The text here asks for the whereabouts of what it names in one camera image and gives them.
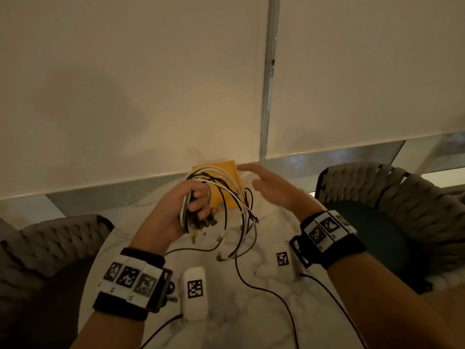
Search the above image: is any person's right hand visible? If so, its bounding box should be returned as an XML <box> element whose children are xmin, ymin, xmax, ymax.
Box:
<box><xmin>236</xmin><ymin>163</ymin><xmax>325</xmax><ymax>222</ymax></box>

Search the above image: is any long black cable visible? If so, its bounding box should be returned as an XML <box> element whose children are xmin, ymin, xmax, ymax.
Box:
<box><xmin>234</xmin><ymin>251</ymin><xmax>300</xmax><ymax>349</ymax></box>

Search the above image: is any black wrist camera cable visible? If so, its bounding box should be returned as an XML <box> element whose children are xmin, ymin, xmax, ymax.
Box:
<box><xmin>299</xmin><ymin>273</ymin><xmax>368</xmax><ymax>349</ymax></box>
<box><xmin>140</xmin><ymin>313</ymin><xmax>183</xmax><ymax>349</ymax></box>

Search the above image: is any dark green seat cushion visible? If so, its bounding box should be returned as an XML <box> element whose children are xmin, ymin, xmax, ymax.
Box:
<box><xmin>323</xmin><ymin>201</ymin><xmax>434</xmax><ymax>294</ymax></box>

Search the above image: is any yellow box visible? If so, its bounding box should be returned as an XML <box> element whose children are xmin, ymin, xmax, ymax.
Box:
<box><xmin>191</xmin><ymin>160</ymin><xmax>245</xmax><ymax>210</ymax></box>

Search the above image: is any grey window bottom frame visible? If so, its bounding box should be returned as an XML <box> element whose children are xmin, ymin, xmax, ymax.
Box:
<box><xmin>46</xmin><ymin>140</ymin><xmax>407</xmax><ymax>218</ymax></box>

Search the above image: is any person's left hand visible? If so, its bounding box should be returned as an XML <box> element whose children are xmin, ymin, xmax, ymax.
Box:
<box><xmin>129</xmin><ymin>180</ymin><xmax>218</xmax><ymax>257</ymax></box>

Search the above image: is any bundle of black white cables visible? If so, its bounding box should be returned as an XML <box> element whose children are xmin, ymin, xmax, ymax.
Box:
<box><xmin>165</xmin><ymin>167</ymin><xmax>261</xmax><ymax>263</ymax></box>

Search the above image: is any beige roller blind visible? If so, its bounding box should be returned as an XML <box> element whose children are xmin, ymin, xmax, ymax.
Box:
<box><xmin>266</xmin><ymin>0</ymin><xmax>465</xmax><ymax>159</ymax></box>
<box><xmin>0</xmin><ymin>0</ymin><xmax>270</xmax><ymax>201</ymax></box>

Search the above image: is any person's left forearm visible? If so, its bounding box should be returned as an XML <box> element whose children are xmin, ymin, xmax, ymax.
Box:
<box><xmin>70</xmin><ymin>310</ymin><xmax>147</xmax><ymax>349</ymax></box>

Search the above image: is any grey woven rope chair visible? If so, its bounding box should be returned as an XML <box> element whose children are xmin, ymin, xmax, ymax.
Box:
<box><xmin>0</xmin><ymin>214</ymin><xmax>115</xmax><ymax>349</ymax></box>
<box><xmin>314</xmin><ymin>162</ymin><xmax>465</xmax><ymax>295</ymax></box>

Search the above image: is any grey window post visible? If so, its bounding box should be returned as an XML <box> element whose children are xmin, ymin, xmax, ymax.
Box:
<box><xmin>259</xmin><ymin>0</ymin><xmax>282</xmax><ymax>167</ymax></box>

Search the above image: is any black wristband with marker blocks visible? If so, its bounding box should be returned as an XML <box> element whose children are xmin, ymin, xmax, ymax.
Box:
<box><xmin>92</xmin><ymin>247</ymin><xmax>178</xmax><ymax>322</ymax></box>
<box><xmin>289</xmin><ymin>210</ymin><xmax>367</xmax><ymax>270</ymax></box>

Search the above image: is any white wrist camera with marker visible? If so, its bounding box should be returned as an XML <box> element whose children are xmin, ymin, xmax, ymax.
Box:
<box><xmin>254</xmin><ymin>245</ymin><xmax>305</xmax><ymax>285</ymax></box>
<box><xmin>179</xmin><ymin>266</ymin><xmax>210</xmax><ymax>323</ymax></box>

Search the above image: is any person's right forearm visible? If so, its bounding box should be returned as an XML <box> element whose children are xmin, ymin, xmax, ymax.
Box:
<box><xmin>326</xmin><ymin>251</ymin><xmax>465</xmax><ymax>349</ymax></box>

